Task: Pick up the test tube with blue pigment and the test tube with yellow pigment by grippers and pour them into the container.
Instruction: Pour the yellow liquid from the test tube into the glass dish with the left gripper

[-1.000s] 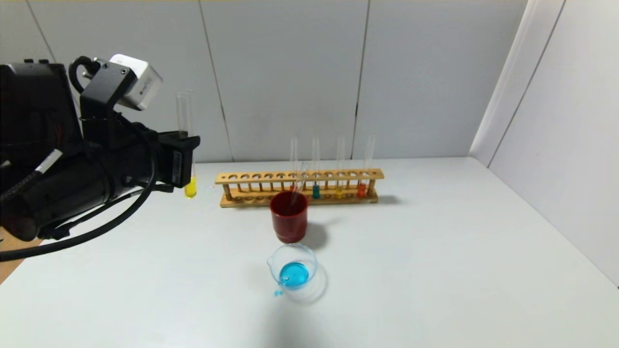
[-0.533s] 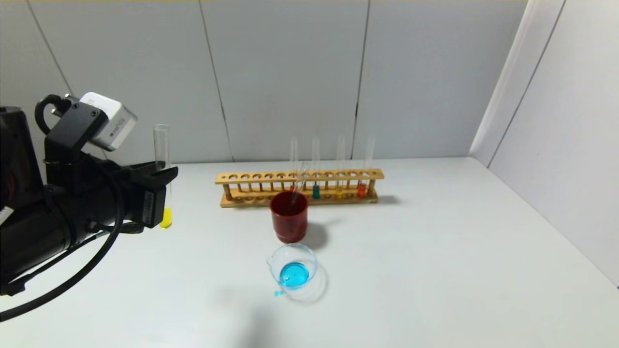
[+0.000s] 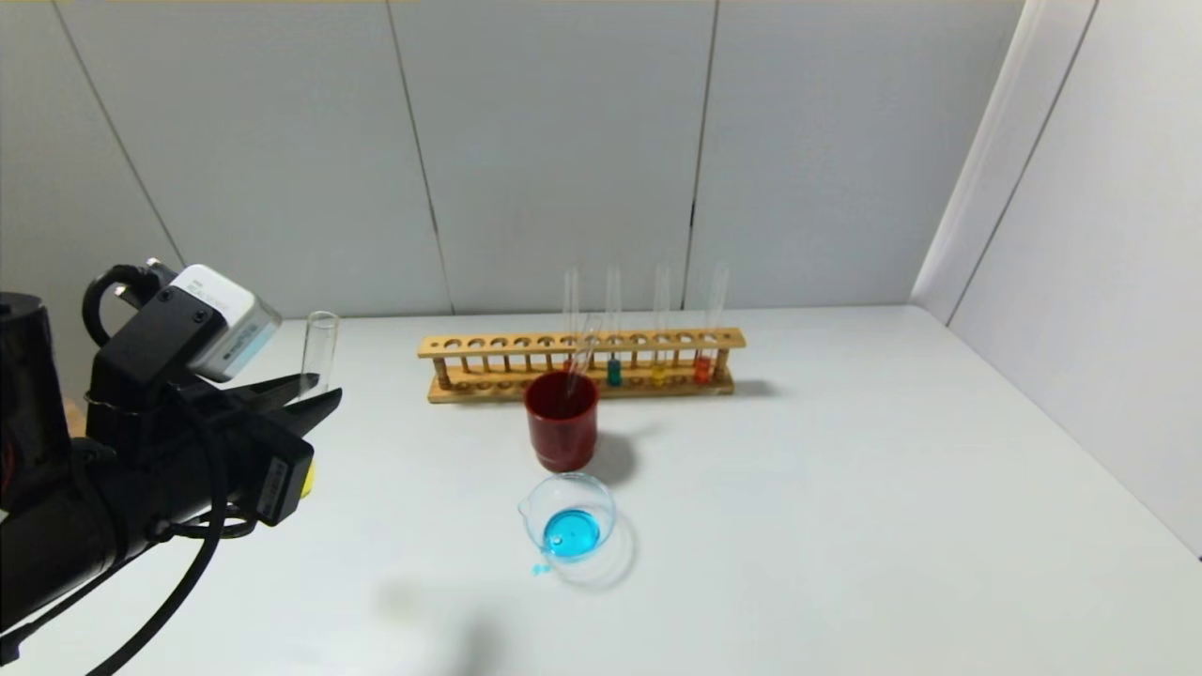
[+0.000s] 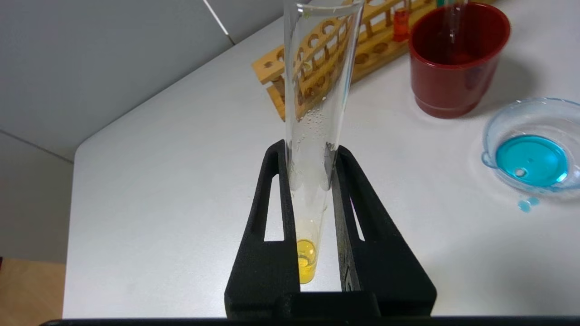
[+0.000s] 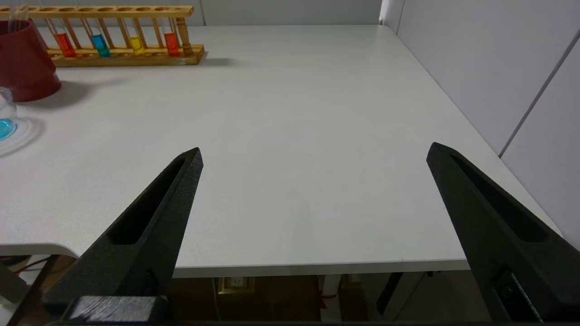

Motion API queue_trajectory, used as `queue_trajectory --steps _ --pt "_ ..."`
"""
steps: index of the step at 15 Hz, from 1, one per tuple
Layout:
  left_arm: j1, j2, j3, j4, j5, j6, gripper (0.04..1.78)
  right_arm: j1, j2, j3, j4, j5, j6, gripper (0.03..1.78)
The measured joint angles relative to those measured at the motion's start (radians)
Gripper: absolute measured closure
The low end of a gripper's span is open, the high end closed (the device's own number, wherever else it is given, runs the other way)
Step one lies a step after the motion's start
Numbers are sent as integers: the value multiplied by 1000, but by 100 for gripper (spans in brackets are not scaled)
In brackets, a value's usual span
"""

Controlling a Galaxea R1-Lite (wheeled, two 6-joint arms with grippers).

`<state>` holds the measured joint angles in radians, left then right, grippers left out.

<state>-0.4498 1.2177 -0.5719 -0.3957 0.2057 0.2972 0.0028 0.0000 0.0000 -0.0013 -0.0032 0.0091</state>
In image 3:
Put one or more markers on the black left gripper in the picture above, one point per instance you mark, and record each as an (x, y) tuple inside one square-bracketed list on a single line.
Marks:
[(279, 480)]

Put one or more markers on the test tube with yellow pigment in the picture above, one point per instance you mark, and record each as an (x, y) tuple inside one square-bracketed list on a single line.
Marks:
[(319, 347), (658, 376)]

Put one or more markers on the test tube with blue pigment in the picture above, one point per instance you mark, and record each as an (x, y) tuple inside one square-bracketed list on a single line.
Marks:
[(612, 374), (582, 357)]

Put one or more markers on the test tube with red pigment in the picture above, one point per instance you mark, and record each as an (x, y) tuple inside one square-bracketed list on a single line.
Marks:
[(570, 300), (701, 371)]

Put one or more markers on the wooden test tube rack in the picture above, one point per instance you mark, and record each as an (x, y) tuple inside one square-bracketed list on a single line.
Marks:
[(582, 344)]

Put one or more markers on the red plastic cup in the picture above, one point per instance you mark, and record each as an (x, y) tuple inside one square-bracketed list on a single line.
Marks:
[(562, 437)]

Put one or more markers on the clear glass beaker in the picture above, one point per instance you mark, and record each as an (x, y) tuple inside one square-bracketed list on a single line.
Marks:
[(571, 530)]

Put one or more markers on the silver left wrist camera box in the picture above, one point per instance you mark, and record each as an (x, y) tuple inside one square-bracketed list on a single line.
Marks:
[(235, 324)]

